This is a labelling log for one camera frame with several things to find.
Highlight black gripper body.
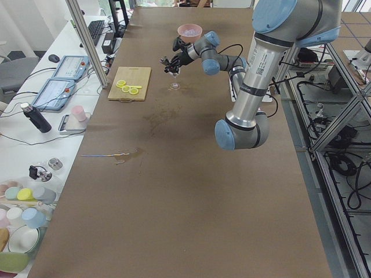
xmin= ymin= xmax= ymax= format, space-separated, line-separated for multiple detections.
xmin=170 ymin=49 xmax=192 ymax=67

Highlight steel jigger cup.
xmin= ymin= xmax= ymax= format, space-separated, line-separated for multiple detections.
xmin=168 ymin=68 xmax=180 ymax=78

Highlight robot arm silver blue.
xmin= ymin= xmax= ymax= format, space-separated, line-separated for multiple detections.
xmin=160 ymin=1 xmax=342 ymax=150

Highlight clear wine glass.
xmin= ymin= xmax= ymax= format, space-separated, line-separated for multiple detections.
xmin=169 ymin=72 xmax=181 ymax=90

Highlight pink bowl of ice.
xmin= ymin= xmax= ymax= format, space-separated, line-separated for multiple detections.
xmin=177 ymin=24 xmax=203 ymax=43

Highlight bamboo cutting board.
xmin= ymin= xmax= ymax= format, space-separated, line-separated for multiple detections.
xmin=107 ymin=67 xmax=151 ymax=101

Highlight yellow lemon slice near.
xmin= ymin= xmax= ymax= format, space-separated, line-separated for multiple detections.
xmin=129 ymin=88 xmax=139 ymax=95

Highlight yellow lemon slice far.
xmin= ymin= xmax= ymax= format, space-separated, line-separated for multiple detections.
xmin=116 ymin=80 xmax=126 ymax=88

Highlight black power adapter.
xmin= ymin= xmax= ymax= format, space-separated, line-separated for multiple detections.
xmin=101 ymin=32 xmax=117 ymax=54

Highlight black keyboard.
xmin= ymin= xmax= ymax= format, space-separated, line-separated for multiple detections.
xmin=88 ymin=20 xmax=105 ymax=46

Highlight teach pendant far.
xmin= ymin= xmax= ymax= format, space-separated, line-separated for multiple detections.
xmin=52 ymin=55 xmax=89 ymax=81

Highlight teach pendant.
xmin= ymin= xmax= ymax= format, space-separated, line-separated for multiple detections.
xmin=31 ymin=78 xmax=75 ymax=112
xmin=52 ymin=55 xmax=89 ymax=81

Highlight pink plastic cup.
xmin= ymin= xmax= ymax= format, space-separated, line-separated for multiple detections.
xmin=71 ymin=105 xmax=87 ymax=122

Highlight black computer mouse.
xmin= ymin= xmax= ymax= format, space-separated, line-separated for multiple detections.
xmin=48 ymin=54 xmax=60 ymax=63

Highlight kitchen scale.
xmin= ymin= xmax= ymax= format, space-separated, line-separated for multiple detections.
xmin=58 ymin=112 xmax=92 ymax=135

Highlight teach pendant near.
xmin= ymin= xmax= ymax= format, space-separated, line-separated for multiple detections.
xmin=31 ymin=78 xmax=75 ymax=112

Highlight black thermos bottle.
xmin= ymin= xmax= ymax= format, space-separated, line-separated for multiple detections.
xmin=20 ymin=102 xmax=52 ymax=133

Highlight steel bottle cap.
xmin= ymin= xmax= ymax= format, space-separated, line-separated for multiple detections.
xmin=48 ymin=158 xmax=63 ymax=171

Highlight grey office chair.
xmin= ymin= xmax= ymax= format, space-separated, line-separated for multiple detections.
xmin=1 ymin=56 xmax=39 ymax=94

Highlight grey plastic cup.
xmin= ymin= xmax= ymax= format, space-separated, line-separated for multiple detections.
xmin=32 ymin=186 xmax=57 ymax=204

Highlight yellow plastic cup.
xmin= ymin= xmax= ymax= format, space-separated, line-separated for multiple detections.
xmin=17 ymin=188 xmax=35 ymax=202

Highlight blue plastic cup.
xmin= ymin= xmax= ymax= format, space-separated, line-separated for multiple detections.
xmin=21 ymin=208 xmax=46 ymax=229

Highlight white bowl green rim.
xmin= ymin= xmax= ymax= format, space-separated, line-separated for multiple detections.
xmin=8 ymin=226 xmax=40 ymax=253

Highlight green plate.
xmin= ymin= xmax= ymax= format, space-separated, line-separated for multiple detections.
xmin=1 ymin=252 xmax=30 ymax=273

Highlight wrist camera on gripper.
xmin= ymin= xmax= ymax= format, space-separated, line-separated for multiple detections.
xmin=172 ymin=36 xmax=191 ymax=52

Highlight aluminium frame post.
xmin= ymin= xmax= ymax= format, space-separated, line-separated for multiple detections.
xmin=66 ymin=0 xmax=108 ymax=89

